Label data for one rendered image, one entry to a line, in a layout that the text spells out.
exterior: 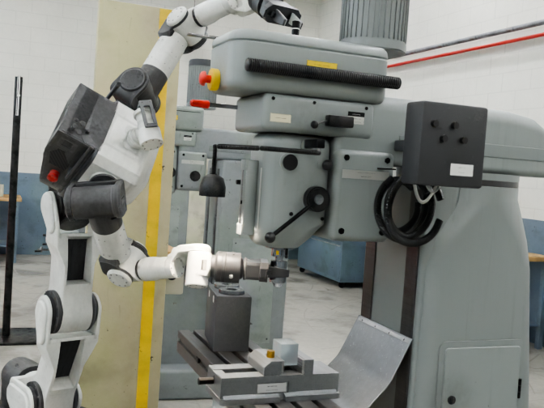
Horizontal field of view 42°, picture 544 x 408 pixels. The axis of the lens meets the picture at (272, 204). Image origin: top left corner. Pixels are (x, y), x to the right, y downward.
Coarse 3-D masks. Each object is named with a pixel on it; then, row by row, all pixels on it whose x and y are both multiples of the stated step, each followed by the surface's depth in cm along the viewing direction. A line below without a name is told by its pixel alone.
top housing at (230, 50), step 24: (216, 48) 193; (240, 48) 181; (264, 48) 182; (288, 48) 184; (312, 48) 187; (336, 48) 189; (360, 48) 192; (240, 72) 181; (384, 72) 196; (240, 96) 202; (312, 96) 190; (336, 96) 191; (360, 96) 193; (384, 96) 197
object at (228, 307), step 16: (208, 288) 251; (224, 288) 240; (240, 288) 242; (208, 304) 249; (224, 304) 233; (240, 304) 234; (208, 320) 247; (224, 320) 233; (240, 320) 235; (208, 336) 245; (224, 336) 234; (240, 336) 235
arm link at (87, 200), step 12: (72, 192) 189; (84, 192) 189; (96, 192) 189; (108, 192) 189; (72, 204) 188; (84, 204) 188; (96, 204) 188; (108, 204) 189; (84, 216) 190; (96, 216) 191; (108, 216) 191; (96, 228) 195; (108, 228) 195
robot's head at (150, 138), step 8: (136, 112) 199; (136, 120) 202; (152, 120) 198; (136, 128) 202; (144, 128) 196; (152, 128) 196; (136, 136) 201; (144, 136) 195; (152, 136) 195; (160, 136) 197; (136, 144) 201; (144, 144) 196; (152, 144) 198; (160, 144) 199
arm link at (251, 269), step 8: (232, 256) 199; (240, 256) 199; (232, 264) 197; (240, 264) 199; (248, 264) 197; (256, 264) 198; (264, 264) 197; (232, 272) 197; (240, 272) 199; (248, 272) 197; (256, 272) 198; (264, 272) 196; (232, 280) 199; (264, 280) 197
